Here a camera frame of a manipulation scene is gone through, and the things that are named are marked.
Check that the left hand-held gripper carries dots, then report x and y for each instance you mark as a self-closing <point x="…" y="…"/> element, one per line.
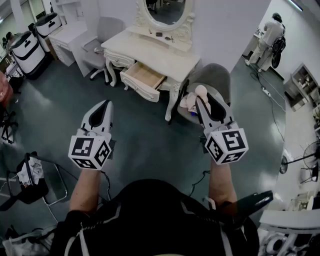
<point x="82" y="147"/>

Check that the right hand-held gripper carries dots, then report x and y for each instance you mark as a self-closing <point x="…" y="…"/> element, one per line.
<point x="232" y="142"/>

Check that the small white wooden drawer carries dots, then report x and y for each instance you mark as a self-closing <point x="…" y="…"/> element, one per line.
<point x="142" y="75"/>

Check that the black eyelash curler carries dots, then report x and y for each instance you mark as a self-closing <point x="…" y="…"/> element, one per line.
<point x="172" y="39"/>

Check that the small black box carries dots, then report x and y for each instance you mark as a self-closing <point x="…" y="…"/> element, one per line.
<point x="159" y="34"/>

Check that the person's right forearm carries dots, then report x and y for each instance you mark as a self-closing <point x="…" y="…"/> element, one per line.
<point x="222" y="182"/>

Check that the person's left forearm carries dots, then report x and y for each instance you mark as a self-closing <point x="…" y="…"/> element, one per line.
<point x="85" y="190"/>

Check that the white desk drawer front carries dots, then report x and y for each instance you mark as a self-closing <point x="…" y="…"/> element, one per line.
<point x="120" y="59"/>

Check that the cream vanity dressing table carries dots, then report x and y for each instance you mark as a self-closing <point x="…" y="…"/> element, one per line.
<point x="155" y="53"/>

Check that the pink cloth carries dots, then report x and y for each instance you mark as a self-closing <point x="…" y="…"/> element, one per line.
<point x="188" y="101"/>

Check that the grey round chair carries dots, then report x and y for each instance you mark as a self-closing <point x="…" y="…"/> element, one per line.
<point x="212" y="77"/>

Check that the white power strip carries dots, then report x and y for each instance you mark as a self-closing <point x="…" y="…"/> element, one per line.
<point x="266" y="91"/>

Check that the chrome folding chair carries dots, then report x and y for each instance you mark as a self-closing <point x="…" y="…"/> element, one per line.
<point x="56" y="185"/>

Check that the black standing fan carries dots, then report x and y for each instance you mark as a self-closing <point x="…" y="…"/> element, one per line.
<point x="283" y="165"/>

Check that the light grey office chair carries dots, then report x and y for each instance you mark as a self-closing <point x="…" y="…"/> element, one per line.
<point x="107" y="30"/>

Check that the white crumpled cloth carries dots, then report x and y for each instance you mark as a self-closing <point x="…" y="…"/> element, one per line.
<point x="31" y="170"/>

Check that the grey shelf cabinet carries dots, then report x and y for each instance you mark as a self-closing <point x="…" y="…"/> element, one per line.
<point x="303" y="87"/>

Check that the black flat device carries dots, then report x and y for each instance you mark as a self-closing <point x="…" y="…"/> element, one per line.
<point x="255" y="202"/>

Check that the black fabric bag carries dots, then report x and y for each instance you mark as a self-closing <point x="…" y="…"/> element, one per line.
<point x="32" y="193"/>

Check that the white bookshelf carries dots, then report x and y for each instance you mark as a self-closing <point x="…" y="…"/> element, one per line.
<point x="65" y="12"/>

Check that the black stool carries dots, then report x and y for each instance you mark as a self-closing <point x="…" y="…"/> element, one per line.
<point x="315" y="172"/>

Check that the person's black clothing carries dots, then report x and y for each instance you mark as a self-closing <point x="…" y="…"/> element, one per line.
<point x="155" y="220"/>

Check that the white table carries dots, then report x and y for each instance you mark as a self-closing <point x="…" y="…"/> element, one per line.
<point x="290" y="220"/>

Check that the group of white round devices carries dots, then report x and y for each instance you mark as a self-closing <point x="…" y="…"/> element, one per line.
<point x="275" y="243"/>

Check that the grey cloth bag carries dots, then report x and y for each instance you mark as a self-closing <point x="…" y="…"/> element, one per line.
<point x="25" y="242"/>

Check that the oval mirror white carved frame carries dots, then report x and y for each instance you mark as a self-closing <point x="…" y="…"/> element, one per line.
<point x="165" y="10"/>

